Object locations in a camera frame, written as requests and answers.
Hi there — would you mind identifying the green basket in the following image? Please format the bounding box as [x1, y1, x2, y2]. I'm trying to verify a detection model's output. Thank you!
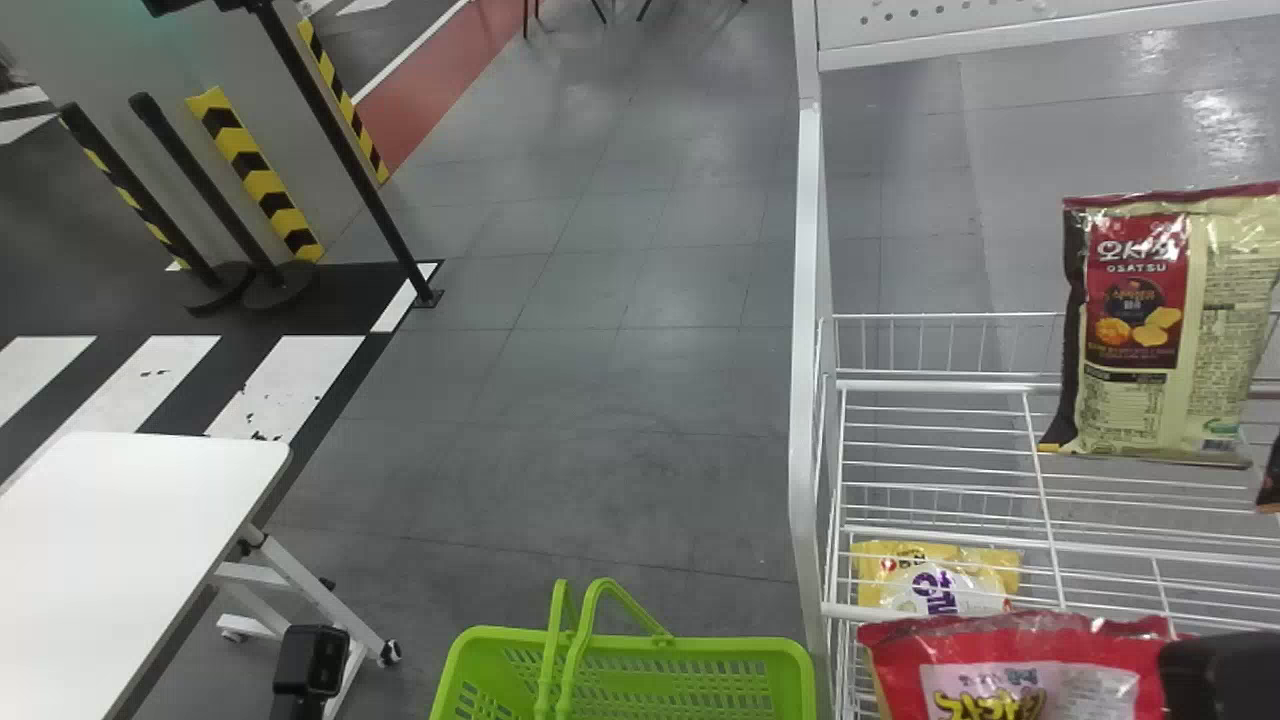
[429, 577, 818, 720]

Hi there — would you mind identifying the yellow snack packet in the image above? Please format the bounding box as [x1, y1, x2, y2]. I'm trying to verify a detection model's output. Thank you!
[851, 539, 1024, 618]

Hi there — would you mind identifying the red snack packet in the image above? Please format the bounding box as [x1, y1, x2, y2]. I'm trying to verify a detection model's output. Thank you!
[856, 611, 1193, 720]

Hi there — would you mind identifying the beige snack packet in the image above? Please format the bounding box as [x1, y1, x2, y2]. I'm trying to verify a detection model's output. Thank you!
[1037, 181, 1280, 470]

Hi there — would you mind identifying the black pole stand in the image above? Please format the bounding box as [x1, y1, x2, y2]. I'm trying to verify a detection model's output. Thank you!
[140, 0, 445, 309]

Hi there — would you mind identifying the white side table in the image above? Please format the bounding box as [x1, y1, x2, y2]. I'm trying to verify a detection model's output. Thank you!
[0, 431, 403, 720]

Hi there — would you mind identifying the white wire rack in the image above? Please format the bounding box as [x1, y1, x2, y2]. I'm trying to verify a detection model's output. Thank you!
[787, 0, 1280, 720]

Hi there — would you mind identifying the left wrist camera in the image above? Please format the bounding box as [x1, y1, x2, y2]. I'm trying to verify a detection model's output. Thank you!
[271, 624, 352, 720]

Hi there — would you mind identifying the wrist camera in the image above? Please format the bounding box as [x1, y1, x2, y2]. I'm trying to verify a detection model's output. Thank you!
[271, 624, 352, 720]
[1157, 631, 1280, 720]

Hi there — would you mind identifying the yellow black striped post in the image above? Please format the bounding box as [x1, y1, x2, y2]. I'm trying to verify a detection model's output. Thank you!
[58, 101, 253, 314]

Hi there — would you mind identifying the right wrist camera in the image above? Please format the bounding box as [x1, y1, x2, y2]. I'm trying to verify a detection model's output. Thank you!
[1157, 631, 1280, 720]

